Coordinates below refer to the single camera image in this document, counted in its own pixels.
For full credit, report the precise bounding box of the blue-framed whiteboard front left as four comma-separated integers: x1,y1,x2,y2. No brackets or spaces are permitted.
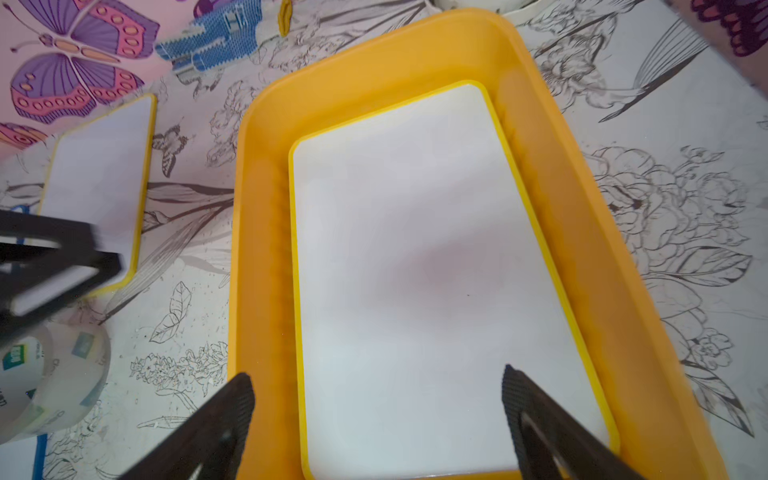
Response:
0,435,48,480

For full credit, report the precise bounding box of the clear tape roll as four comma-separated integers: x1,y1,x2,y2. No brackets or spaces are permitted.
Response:
1,323,111,443

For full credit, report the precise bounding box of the yellow plastic storage box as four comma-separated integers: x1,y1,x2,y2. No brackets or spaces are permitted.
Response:
229,9,727,479

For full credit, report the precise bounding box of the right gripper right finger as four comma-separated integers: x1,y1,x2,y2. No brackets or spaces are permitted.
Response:
501,365,642,480

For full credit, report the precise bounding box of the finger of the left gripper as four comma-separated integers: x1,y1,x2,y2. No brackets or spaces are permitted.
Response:
1,210,122,347

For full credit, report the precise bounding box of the yellow-framed whiteboard back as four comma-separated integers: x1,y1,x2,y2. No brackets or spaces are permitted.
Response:
37,94,157,297

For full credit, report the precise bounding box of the yellow-framed whiteboard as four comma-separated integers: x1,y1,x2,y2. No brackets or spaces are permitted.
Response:
37,94,157,297
288,81,620,479

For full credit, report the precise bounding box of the potted green plant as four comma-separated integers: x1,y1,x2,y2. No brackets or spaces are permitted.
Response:
429,0,554,22

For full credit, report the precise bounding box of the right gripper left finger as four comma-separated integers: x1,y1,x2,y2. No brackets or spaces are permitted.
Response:
122,372,255,480

